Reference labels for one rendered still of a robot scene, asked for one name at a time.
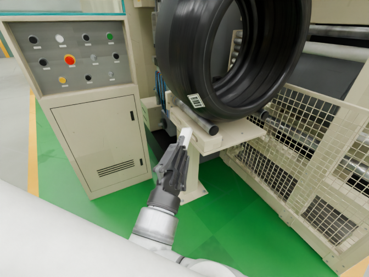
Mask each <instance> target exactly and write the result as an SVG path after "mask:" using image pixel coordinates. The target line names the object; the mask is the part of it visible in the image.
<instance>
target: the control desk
mask: <svg viewBox="0 0 369 277"><path fill-rule="evenodd" d="M0 30H1V32H2V34H3V36H4V38H5V40H6V42H7V44H8V46H9V48H10V50H11V51H12V53H13V55H14V57H15V59H16V61H17V62H18V64H19V67H20V69H21V71H22V72H23V74H24V76H25V78H26V80H27V82H28V84H29V85H30V87H31V89H32V91H33V93H34V95H35V97H36V99H37V100H38V102H39V104H40V106H41V108H42V110H43V112H44V114H45V116H46V118H47V120H48V121H49V123H50V125H51V127H52V129H53V131H54V133H55V135H56V137H57V139H58V141H59V143H60V144H61V146H62V148H63V150H64V152H65V154H66V156H67V158H68V160H69V162H70V164H71V165H72V167H73V169H74V171H75V173H76V175H77V177H78V179H79V181H80V183H81V185H82V187H83V188H84V190H85V192H86V194H87V196H88V198H89V199H90V201H91V200H93V199H96V198H99V197H102V196H105V195H107V194H110V193H112V192H115V191H118V190H121V189H124V188H126V187H129V186H132V185H135V184H137V183H140V182H143V181H146V180H149V179H151V178H152V171H151V167H150V160H149V153H148V146H147V139H146V132H145V128H144V121H143V115H142V108H141V101H140V97H139V90H138V83H137V76H136V70H135V63H134V58H133V51H132V44H131V38H130V31H129V27H128V20H127V16H126V15H32V16H0Z"/></svg>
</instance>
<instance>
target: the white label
mask: <svg viewBox="0 0 369 277"><path fill-rule="evenodd" d="M187 97H188V98H189V100H190V102H191V103H192V105H193V107H194V108H200V107H205V105H204V104H203V102H202V100H201V98H200V97H199V95H198V93H196V94H193V95H188V96H187Z"/></svg>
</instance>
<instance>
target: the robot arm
mask: <svg viewBox="0 0 369 277"><path fill-rule="evenodd" d="M192 131H193V130H192V128H182V131H181V133H180V136H179V137H178V140H177V143H174V144H170V145H169V147H168V148H167V150H166V152H165V153H164V155H163V157H162V158H161V160H160V162H159V163H158V165H156V166H155V167H154V168H153V172H154V173H156V174H157V176H158V178H157V181H156V188H155V189H153V190H151V192H150V195H149V198H148V200H147V206H148V207H142V208H141V211H140V213H139V215H138V218H137V221H136V223H135V226H134V227H133V231H132V232H133V233H132V234H131V236H130V238H129V240H127V239H125V238H123V237H121V236H119V235H117V234H115V233H113V232H111V231H108V230H106V229H104V228H102V227H100V226H98V225H96V224H94V223H91V222H90V221H88V220H85V219H83V218H81V217H79V216H77V215H74V214H72V213H70V212H68V211H66V210H64V209H62V208H60V207H58V206H56V205H53V204H51V203H49V202H47V201H45V200H43V199H41V198H39V197H37V196H35V195H32V194H30V193H28V192H26V191H24V190H22V189H20V188H18V187H16V186H14V185H12V184H10V183H8V182H6V181H4V180H2V179H0V277H248V276H246V275H243V274H242V273H241V272H240V271H238V270H236V269H234V268H232V267H229V266H227V265H224V264H221V263H218V262H214V261H211V260H208V259H201V258H200V259H191V258H188V257H184V256H182V255H180V254H178V253H176V252H174V251H172V250H171V248H172V246H171V245H172V244H173V242H174V237H175V233H176V229H177V225H178V218H177V217H175V216H174V215H176V214H177V213H178V209H179V206H180V203H181V199H180V198H179V197H178V196H179V194H180V192H181V191H186V181H187V174H188V166H189V159H190V156H188V155H187V153H188V152H187V148H188V145H189V141H190V138H191V134H192Z"/></svg>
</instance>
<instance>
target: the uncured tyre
mask: <svg viewBox="0 0 369 277"><path fill-rule="evenodd" d="M232 2H233V0H163V2H162V4H161V7H160V10H159V14H158V18H157V21H156V28H155V52H156V59H157V62H158V66H159V69H160V72H161V75H162V77H163V79H164V81H165V83H166V85H167V87H168V88H169V89H170V91H171V92H172V93H173V94H174V95H175V96H176V97H177V98H178V99H179V100H181V101H182V102H183V103H184V104H185V105H187V106H188V107H189V108H190V109H191V110H193V111H194V112H195V113H197V114H198V115H200V116H201V117H203V118H205V119H209V120H212V121H217V122H223V123H224V122H231V121H236V120H239V119H242V118H245V117H247V116H249V115H251V114H253V113H255V112H257V111H258V110H260V109H261V108H262V107H264V106H265V105H267V104H268V103H269V102H270V101H271V100H272V99H273V98H274V97H275V96H276V94H278V93H279V91H280V90H281V89H282V87H283V86H284V85H285V83H286V82H287V81H288V79H289V77H290V76H291V74H292V72H293V70H294V69H295V67H296V65H297V63H298V61H299V58H300V56H301V53H302V51H303V49H304V46H305V42H306V39H307V36H308V32H309V27H310V20H311V9H312V0H235V2H236V3H237V6H238V8H239V11H240V13H241V17H242V24H243V35H242V43H241V47H240V50H239V53H238V55H237V58H236V60H235V62H234V64H233V65H232V67H231V68H230V70H229V71H228V72H227V73H226V74H225V75H224V76H223V77H222V78H221V79H220V80H218V81H216V82H215V83H213V84H212V80H211V73H210V61H211V52H212V48H213V43H214V39H215V36H216V33H217V30H218V28H219V25H220V22H221V20H222V18H223V16H224V14H225V13H226V11H227V9H228V8H229V6H230V5H231V3H232ZM196 93H198V95H199V97H200V98H201V100H202V102H203V104H204V105H205V107H200V108H194V107H193V105H192V103H191V102H190V100H189V98H188V97H187V96H188V95H193V94H196Z"/></svg>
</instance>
